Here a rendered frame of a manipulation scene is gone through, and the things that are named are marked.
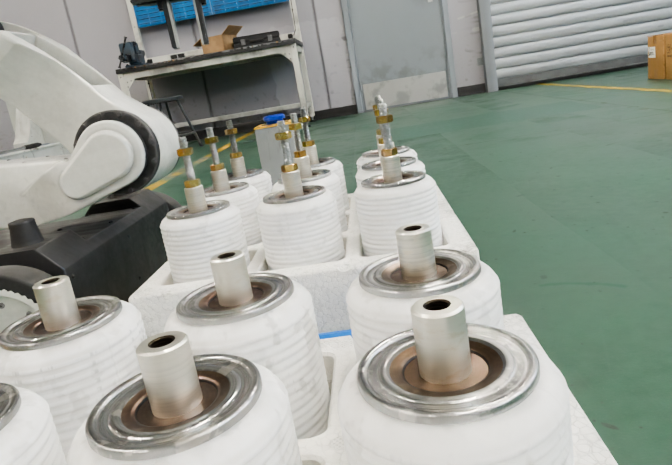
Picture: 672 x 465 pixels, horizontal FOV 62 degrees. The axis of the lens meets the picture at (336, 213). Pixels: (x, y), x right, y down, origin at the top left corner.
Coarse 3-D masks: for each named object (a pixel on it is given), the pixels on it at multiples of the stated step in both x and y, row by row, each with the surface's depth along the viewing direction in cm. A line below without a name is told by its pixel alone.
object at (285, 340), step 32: (256, 320) 33; (288, 320) 33; (192, 352) 33; (224, 352) 32; (256, 352) 32; (288, 352) 33; (320, 352) 37; (288, 384) 34; (320, 384) 36; (320, 416) 36
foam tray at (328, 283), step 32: (352, 224) 78; (448, 224) 70; (256, 256) 70; (352, 256) 64; (384, 256) 62; (160, 288) 64; (192, 288) 62; (320, 288) 61; (160, 320) 63; (320, 320) 62
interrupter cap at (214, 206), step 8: (216, 200) 71; (224, 200) 70; (176, 208) 70; (184, 208) 69; (208, 208) 68; (216, 208) 65; (224, 208) 66; (168, 216) 66; (176, 216) 65; (184, 216) 64; (192, 216) 64; (200, 216) 64
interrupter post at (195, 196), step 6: (198, 186) 67; (186, 192) 66; (192, 192) 66; (198, 192) 66; (186, 198) 67; (192, 198) 66; (198, 198) 67; (204, 198) 67; (192, 204) 67; (198, 204) 67; (204, 204) 67; (192, 210) 67; (198, 210) 67; (204, 210) 67
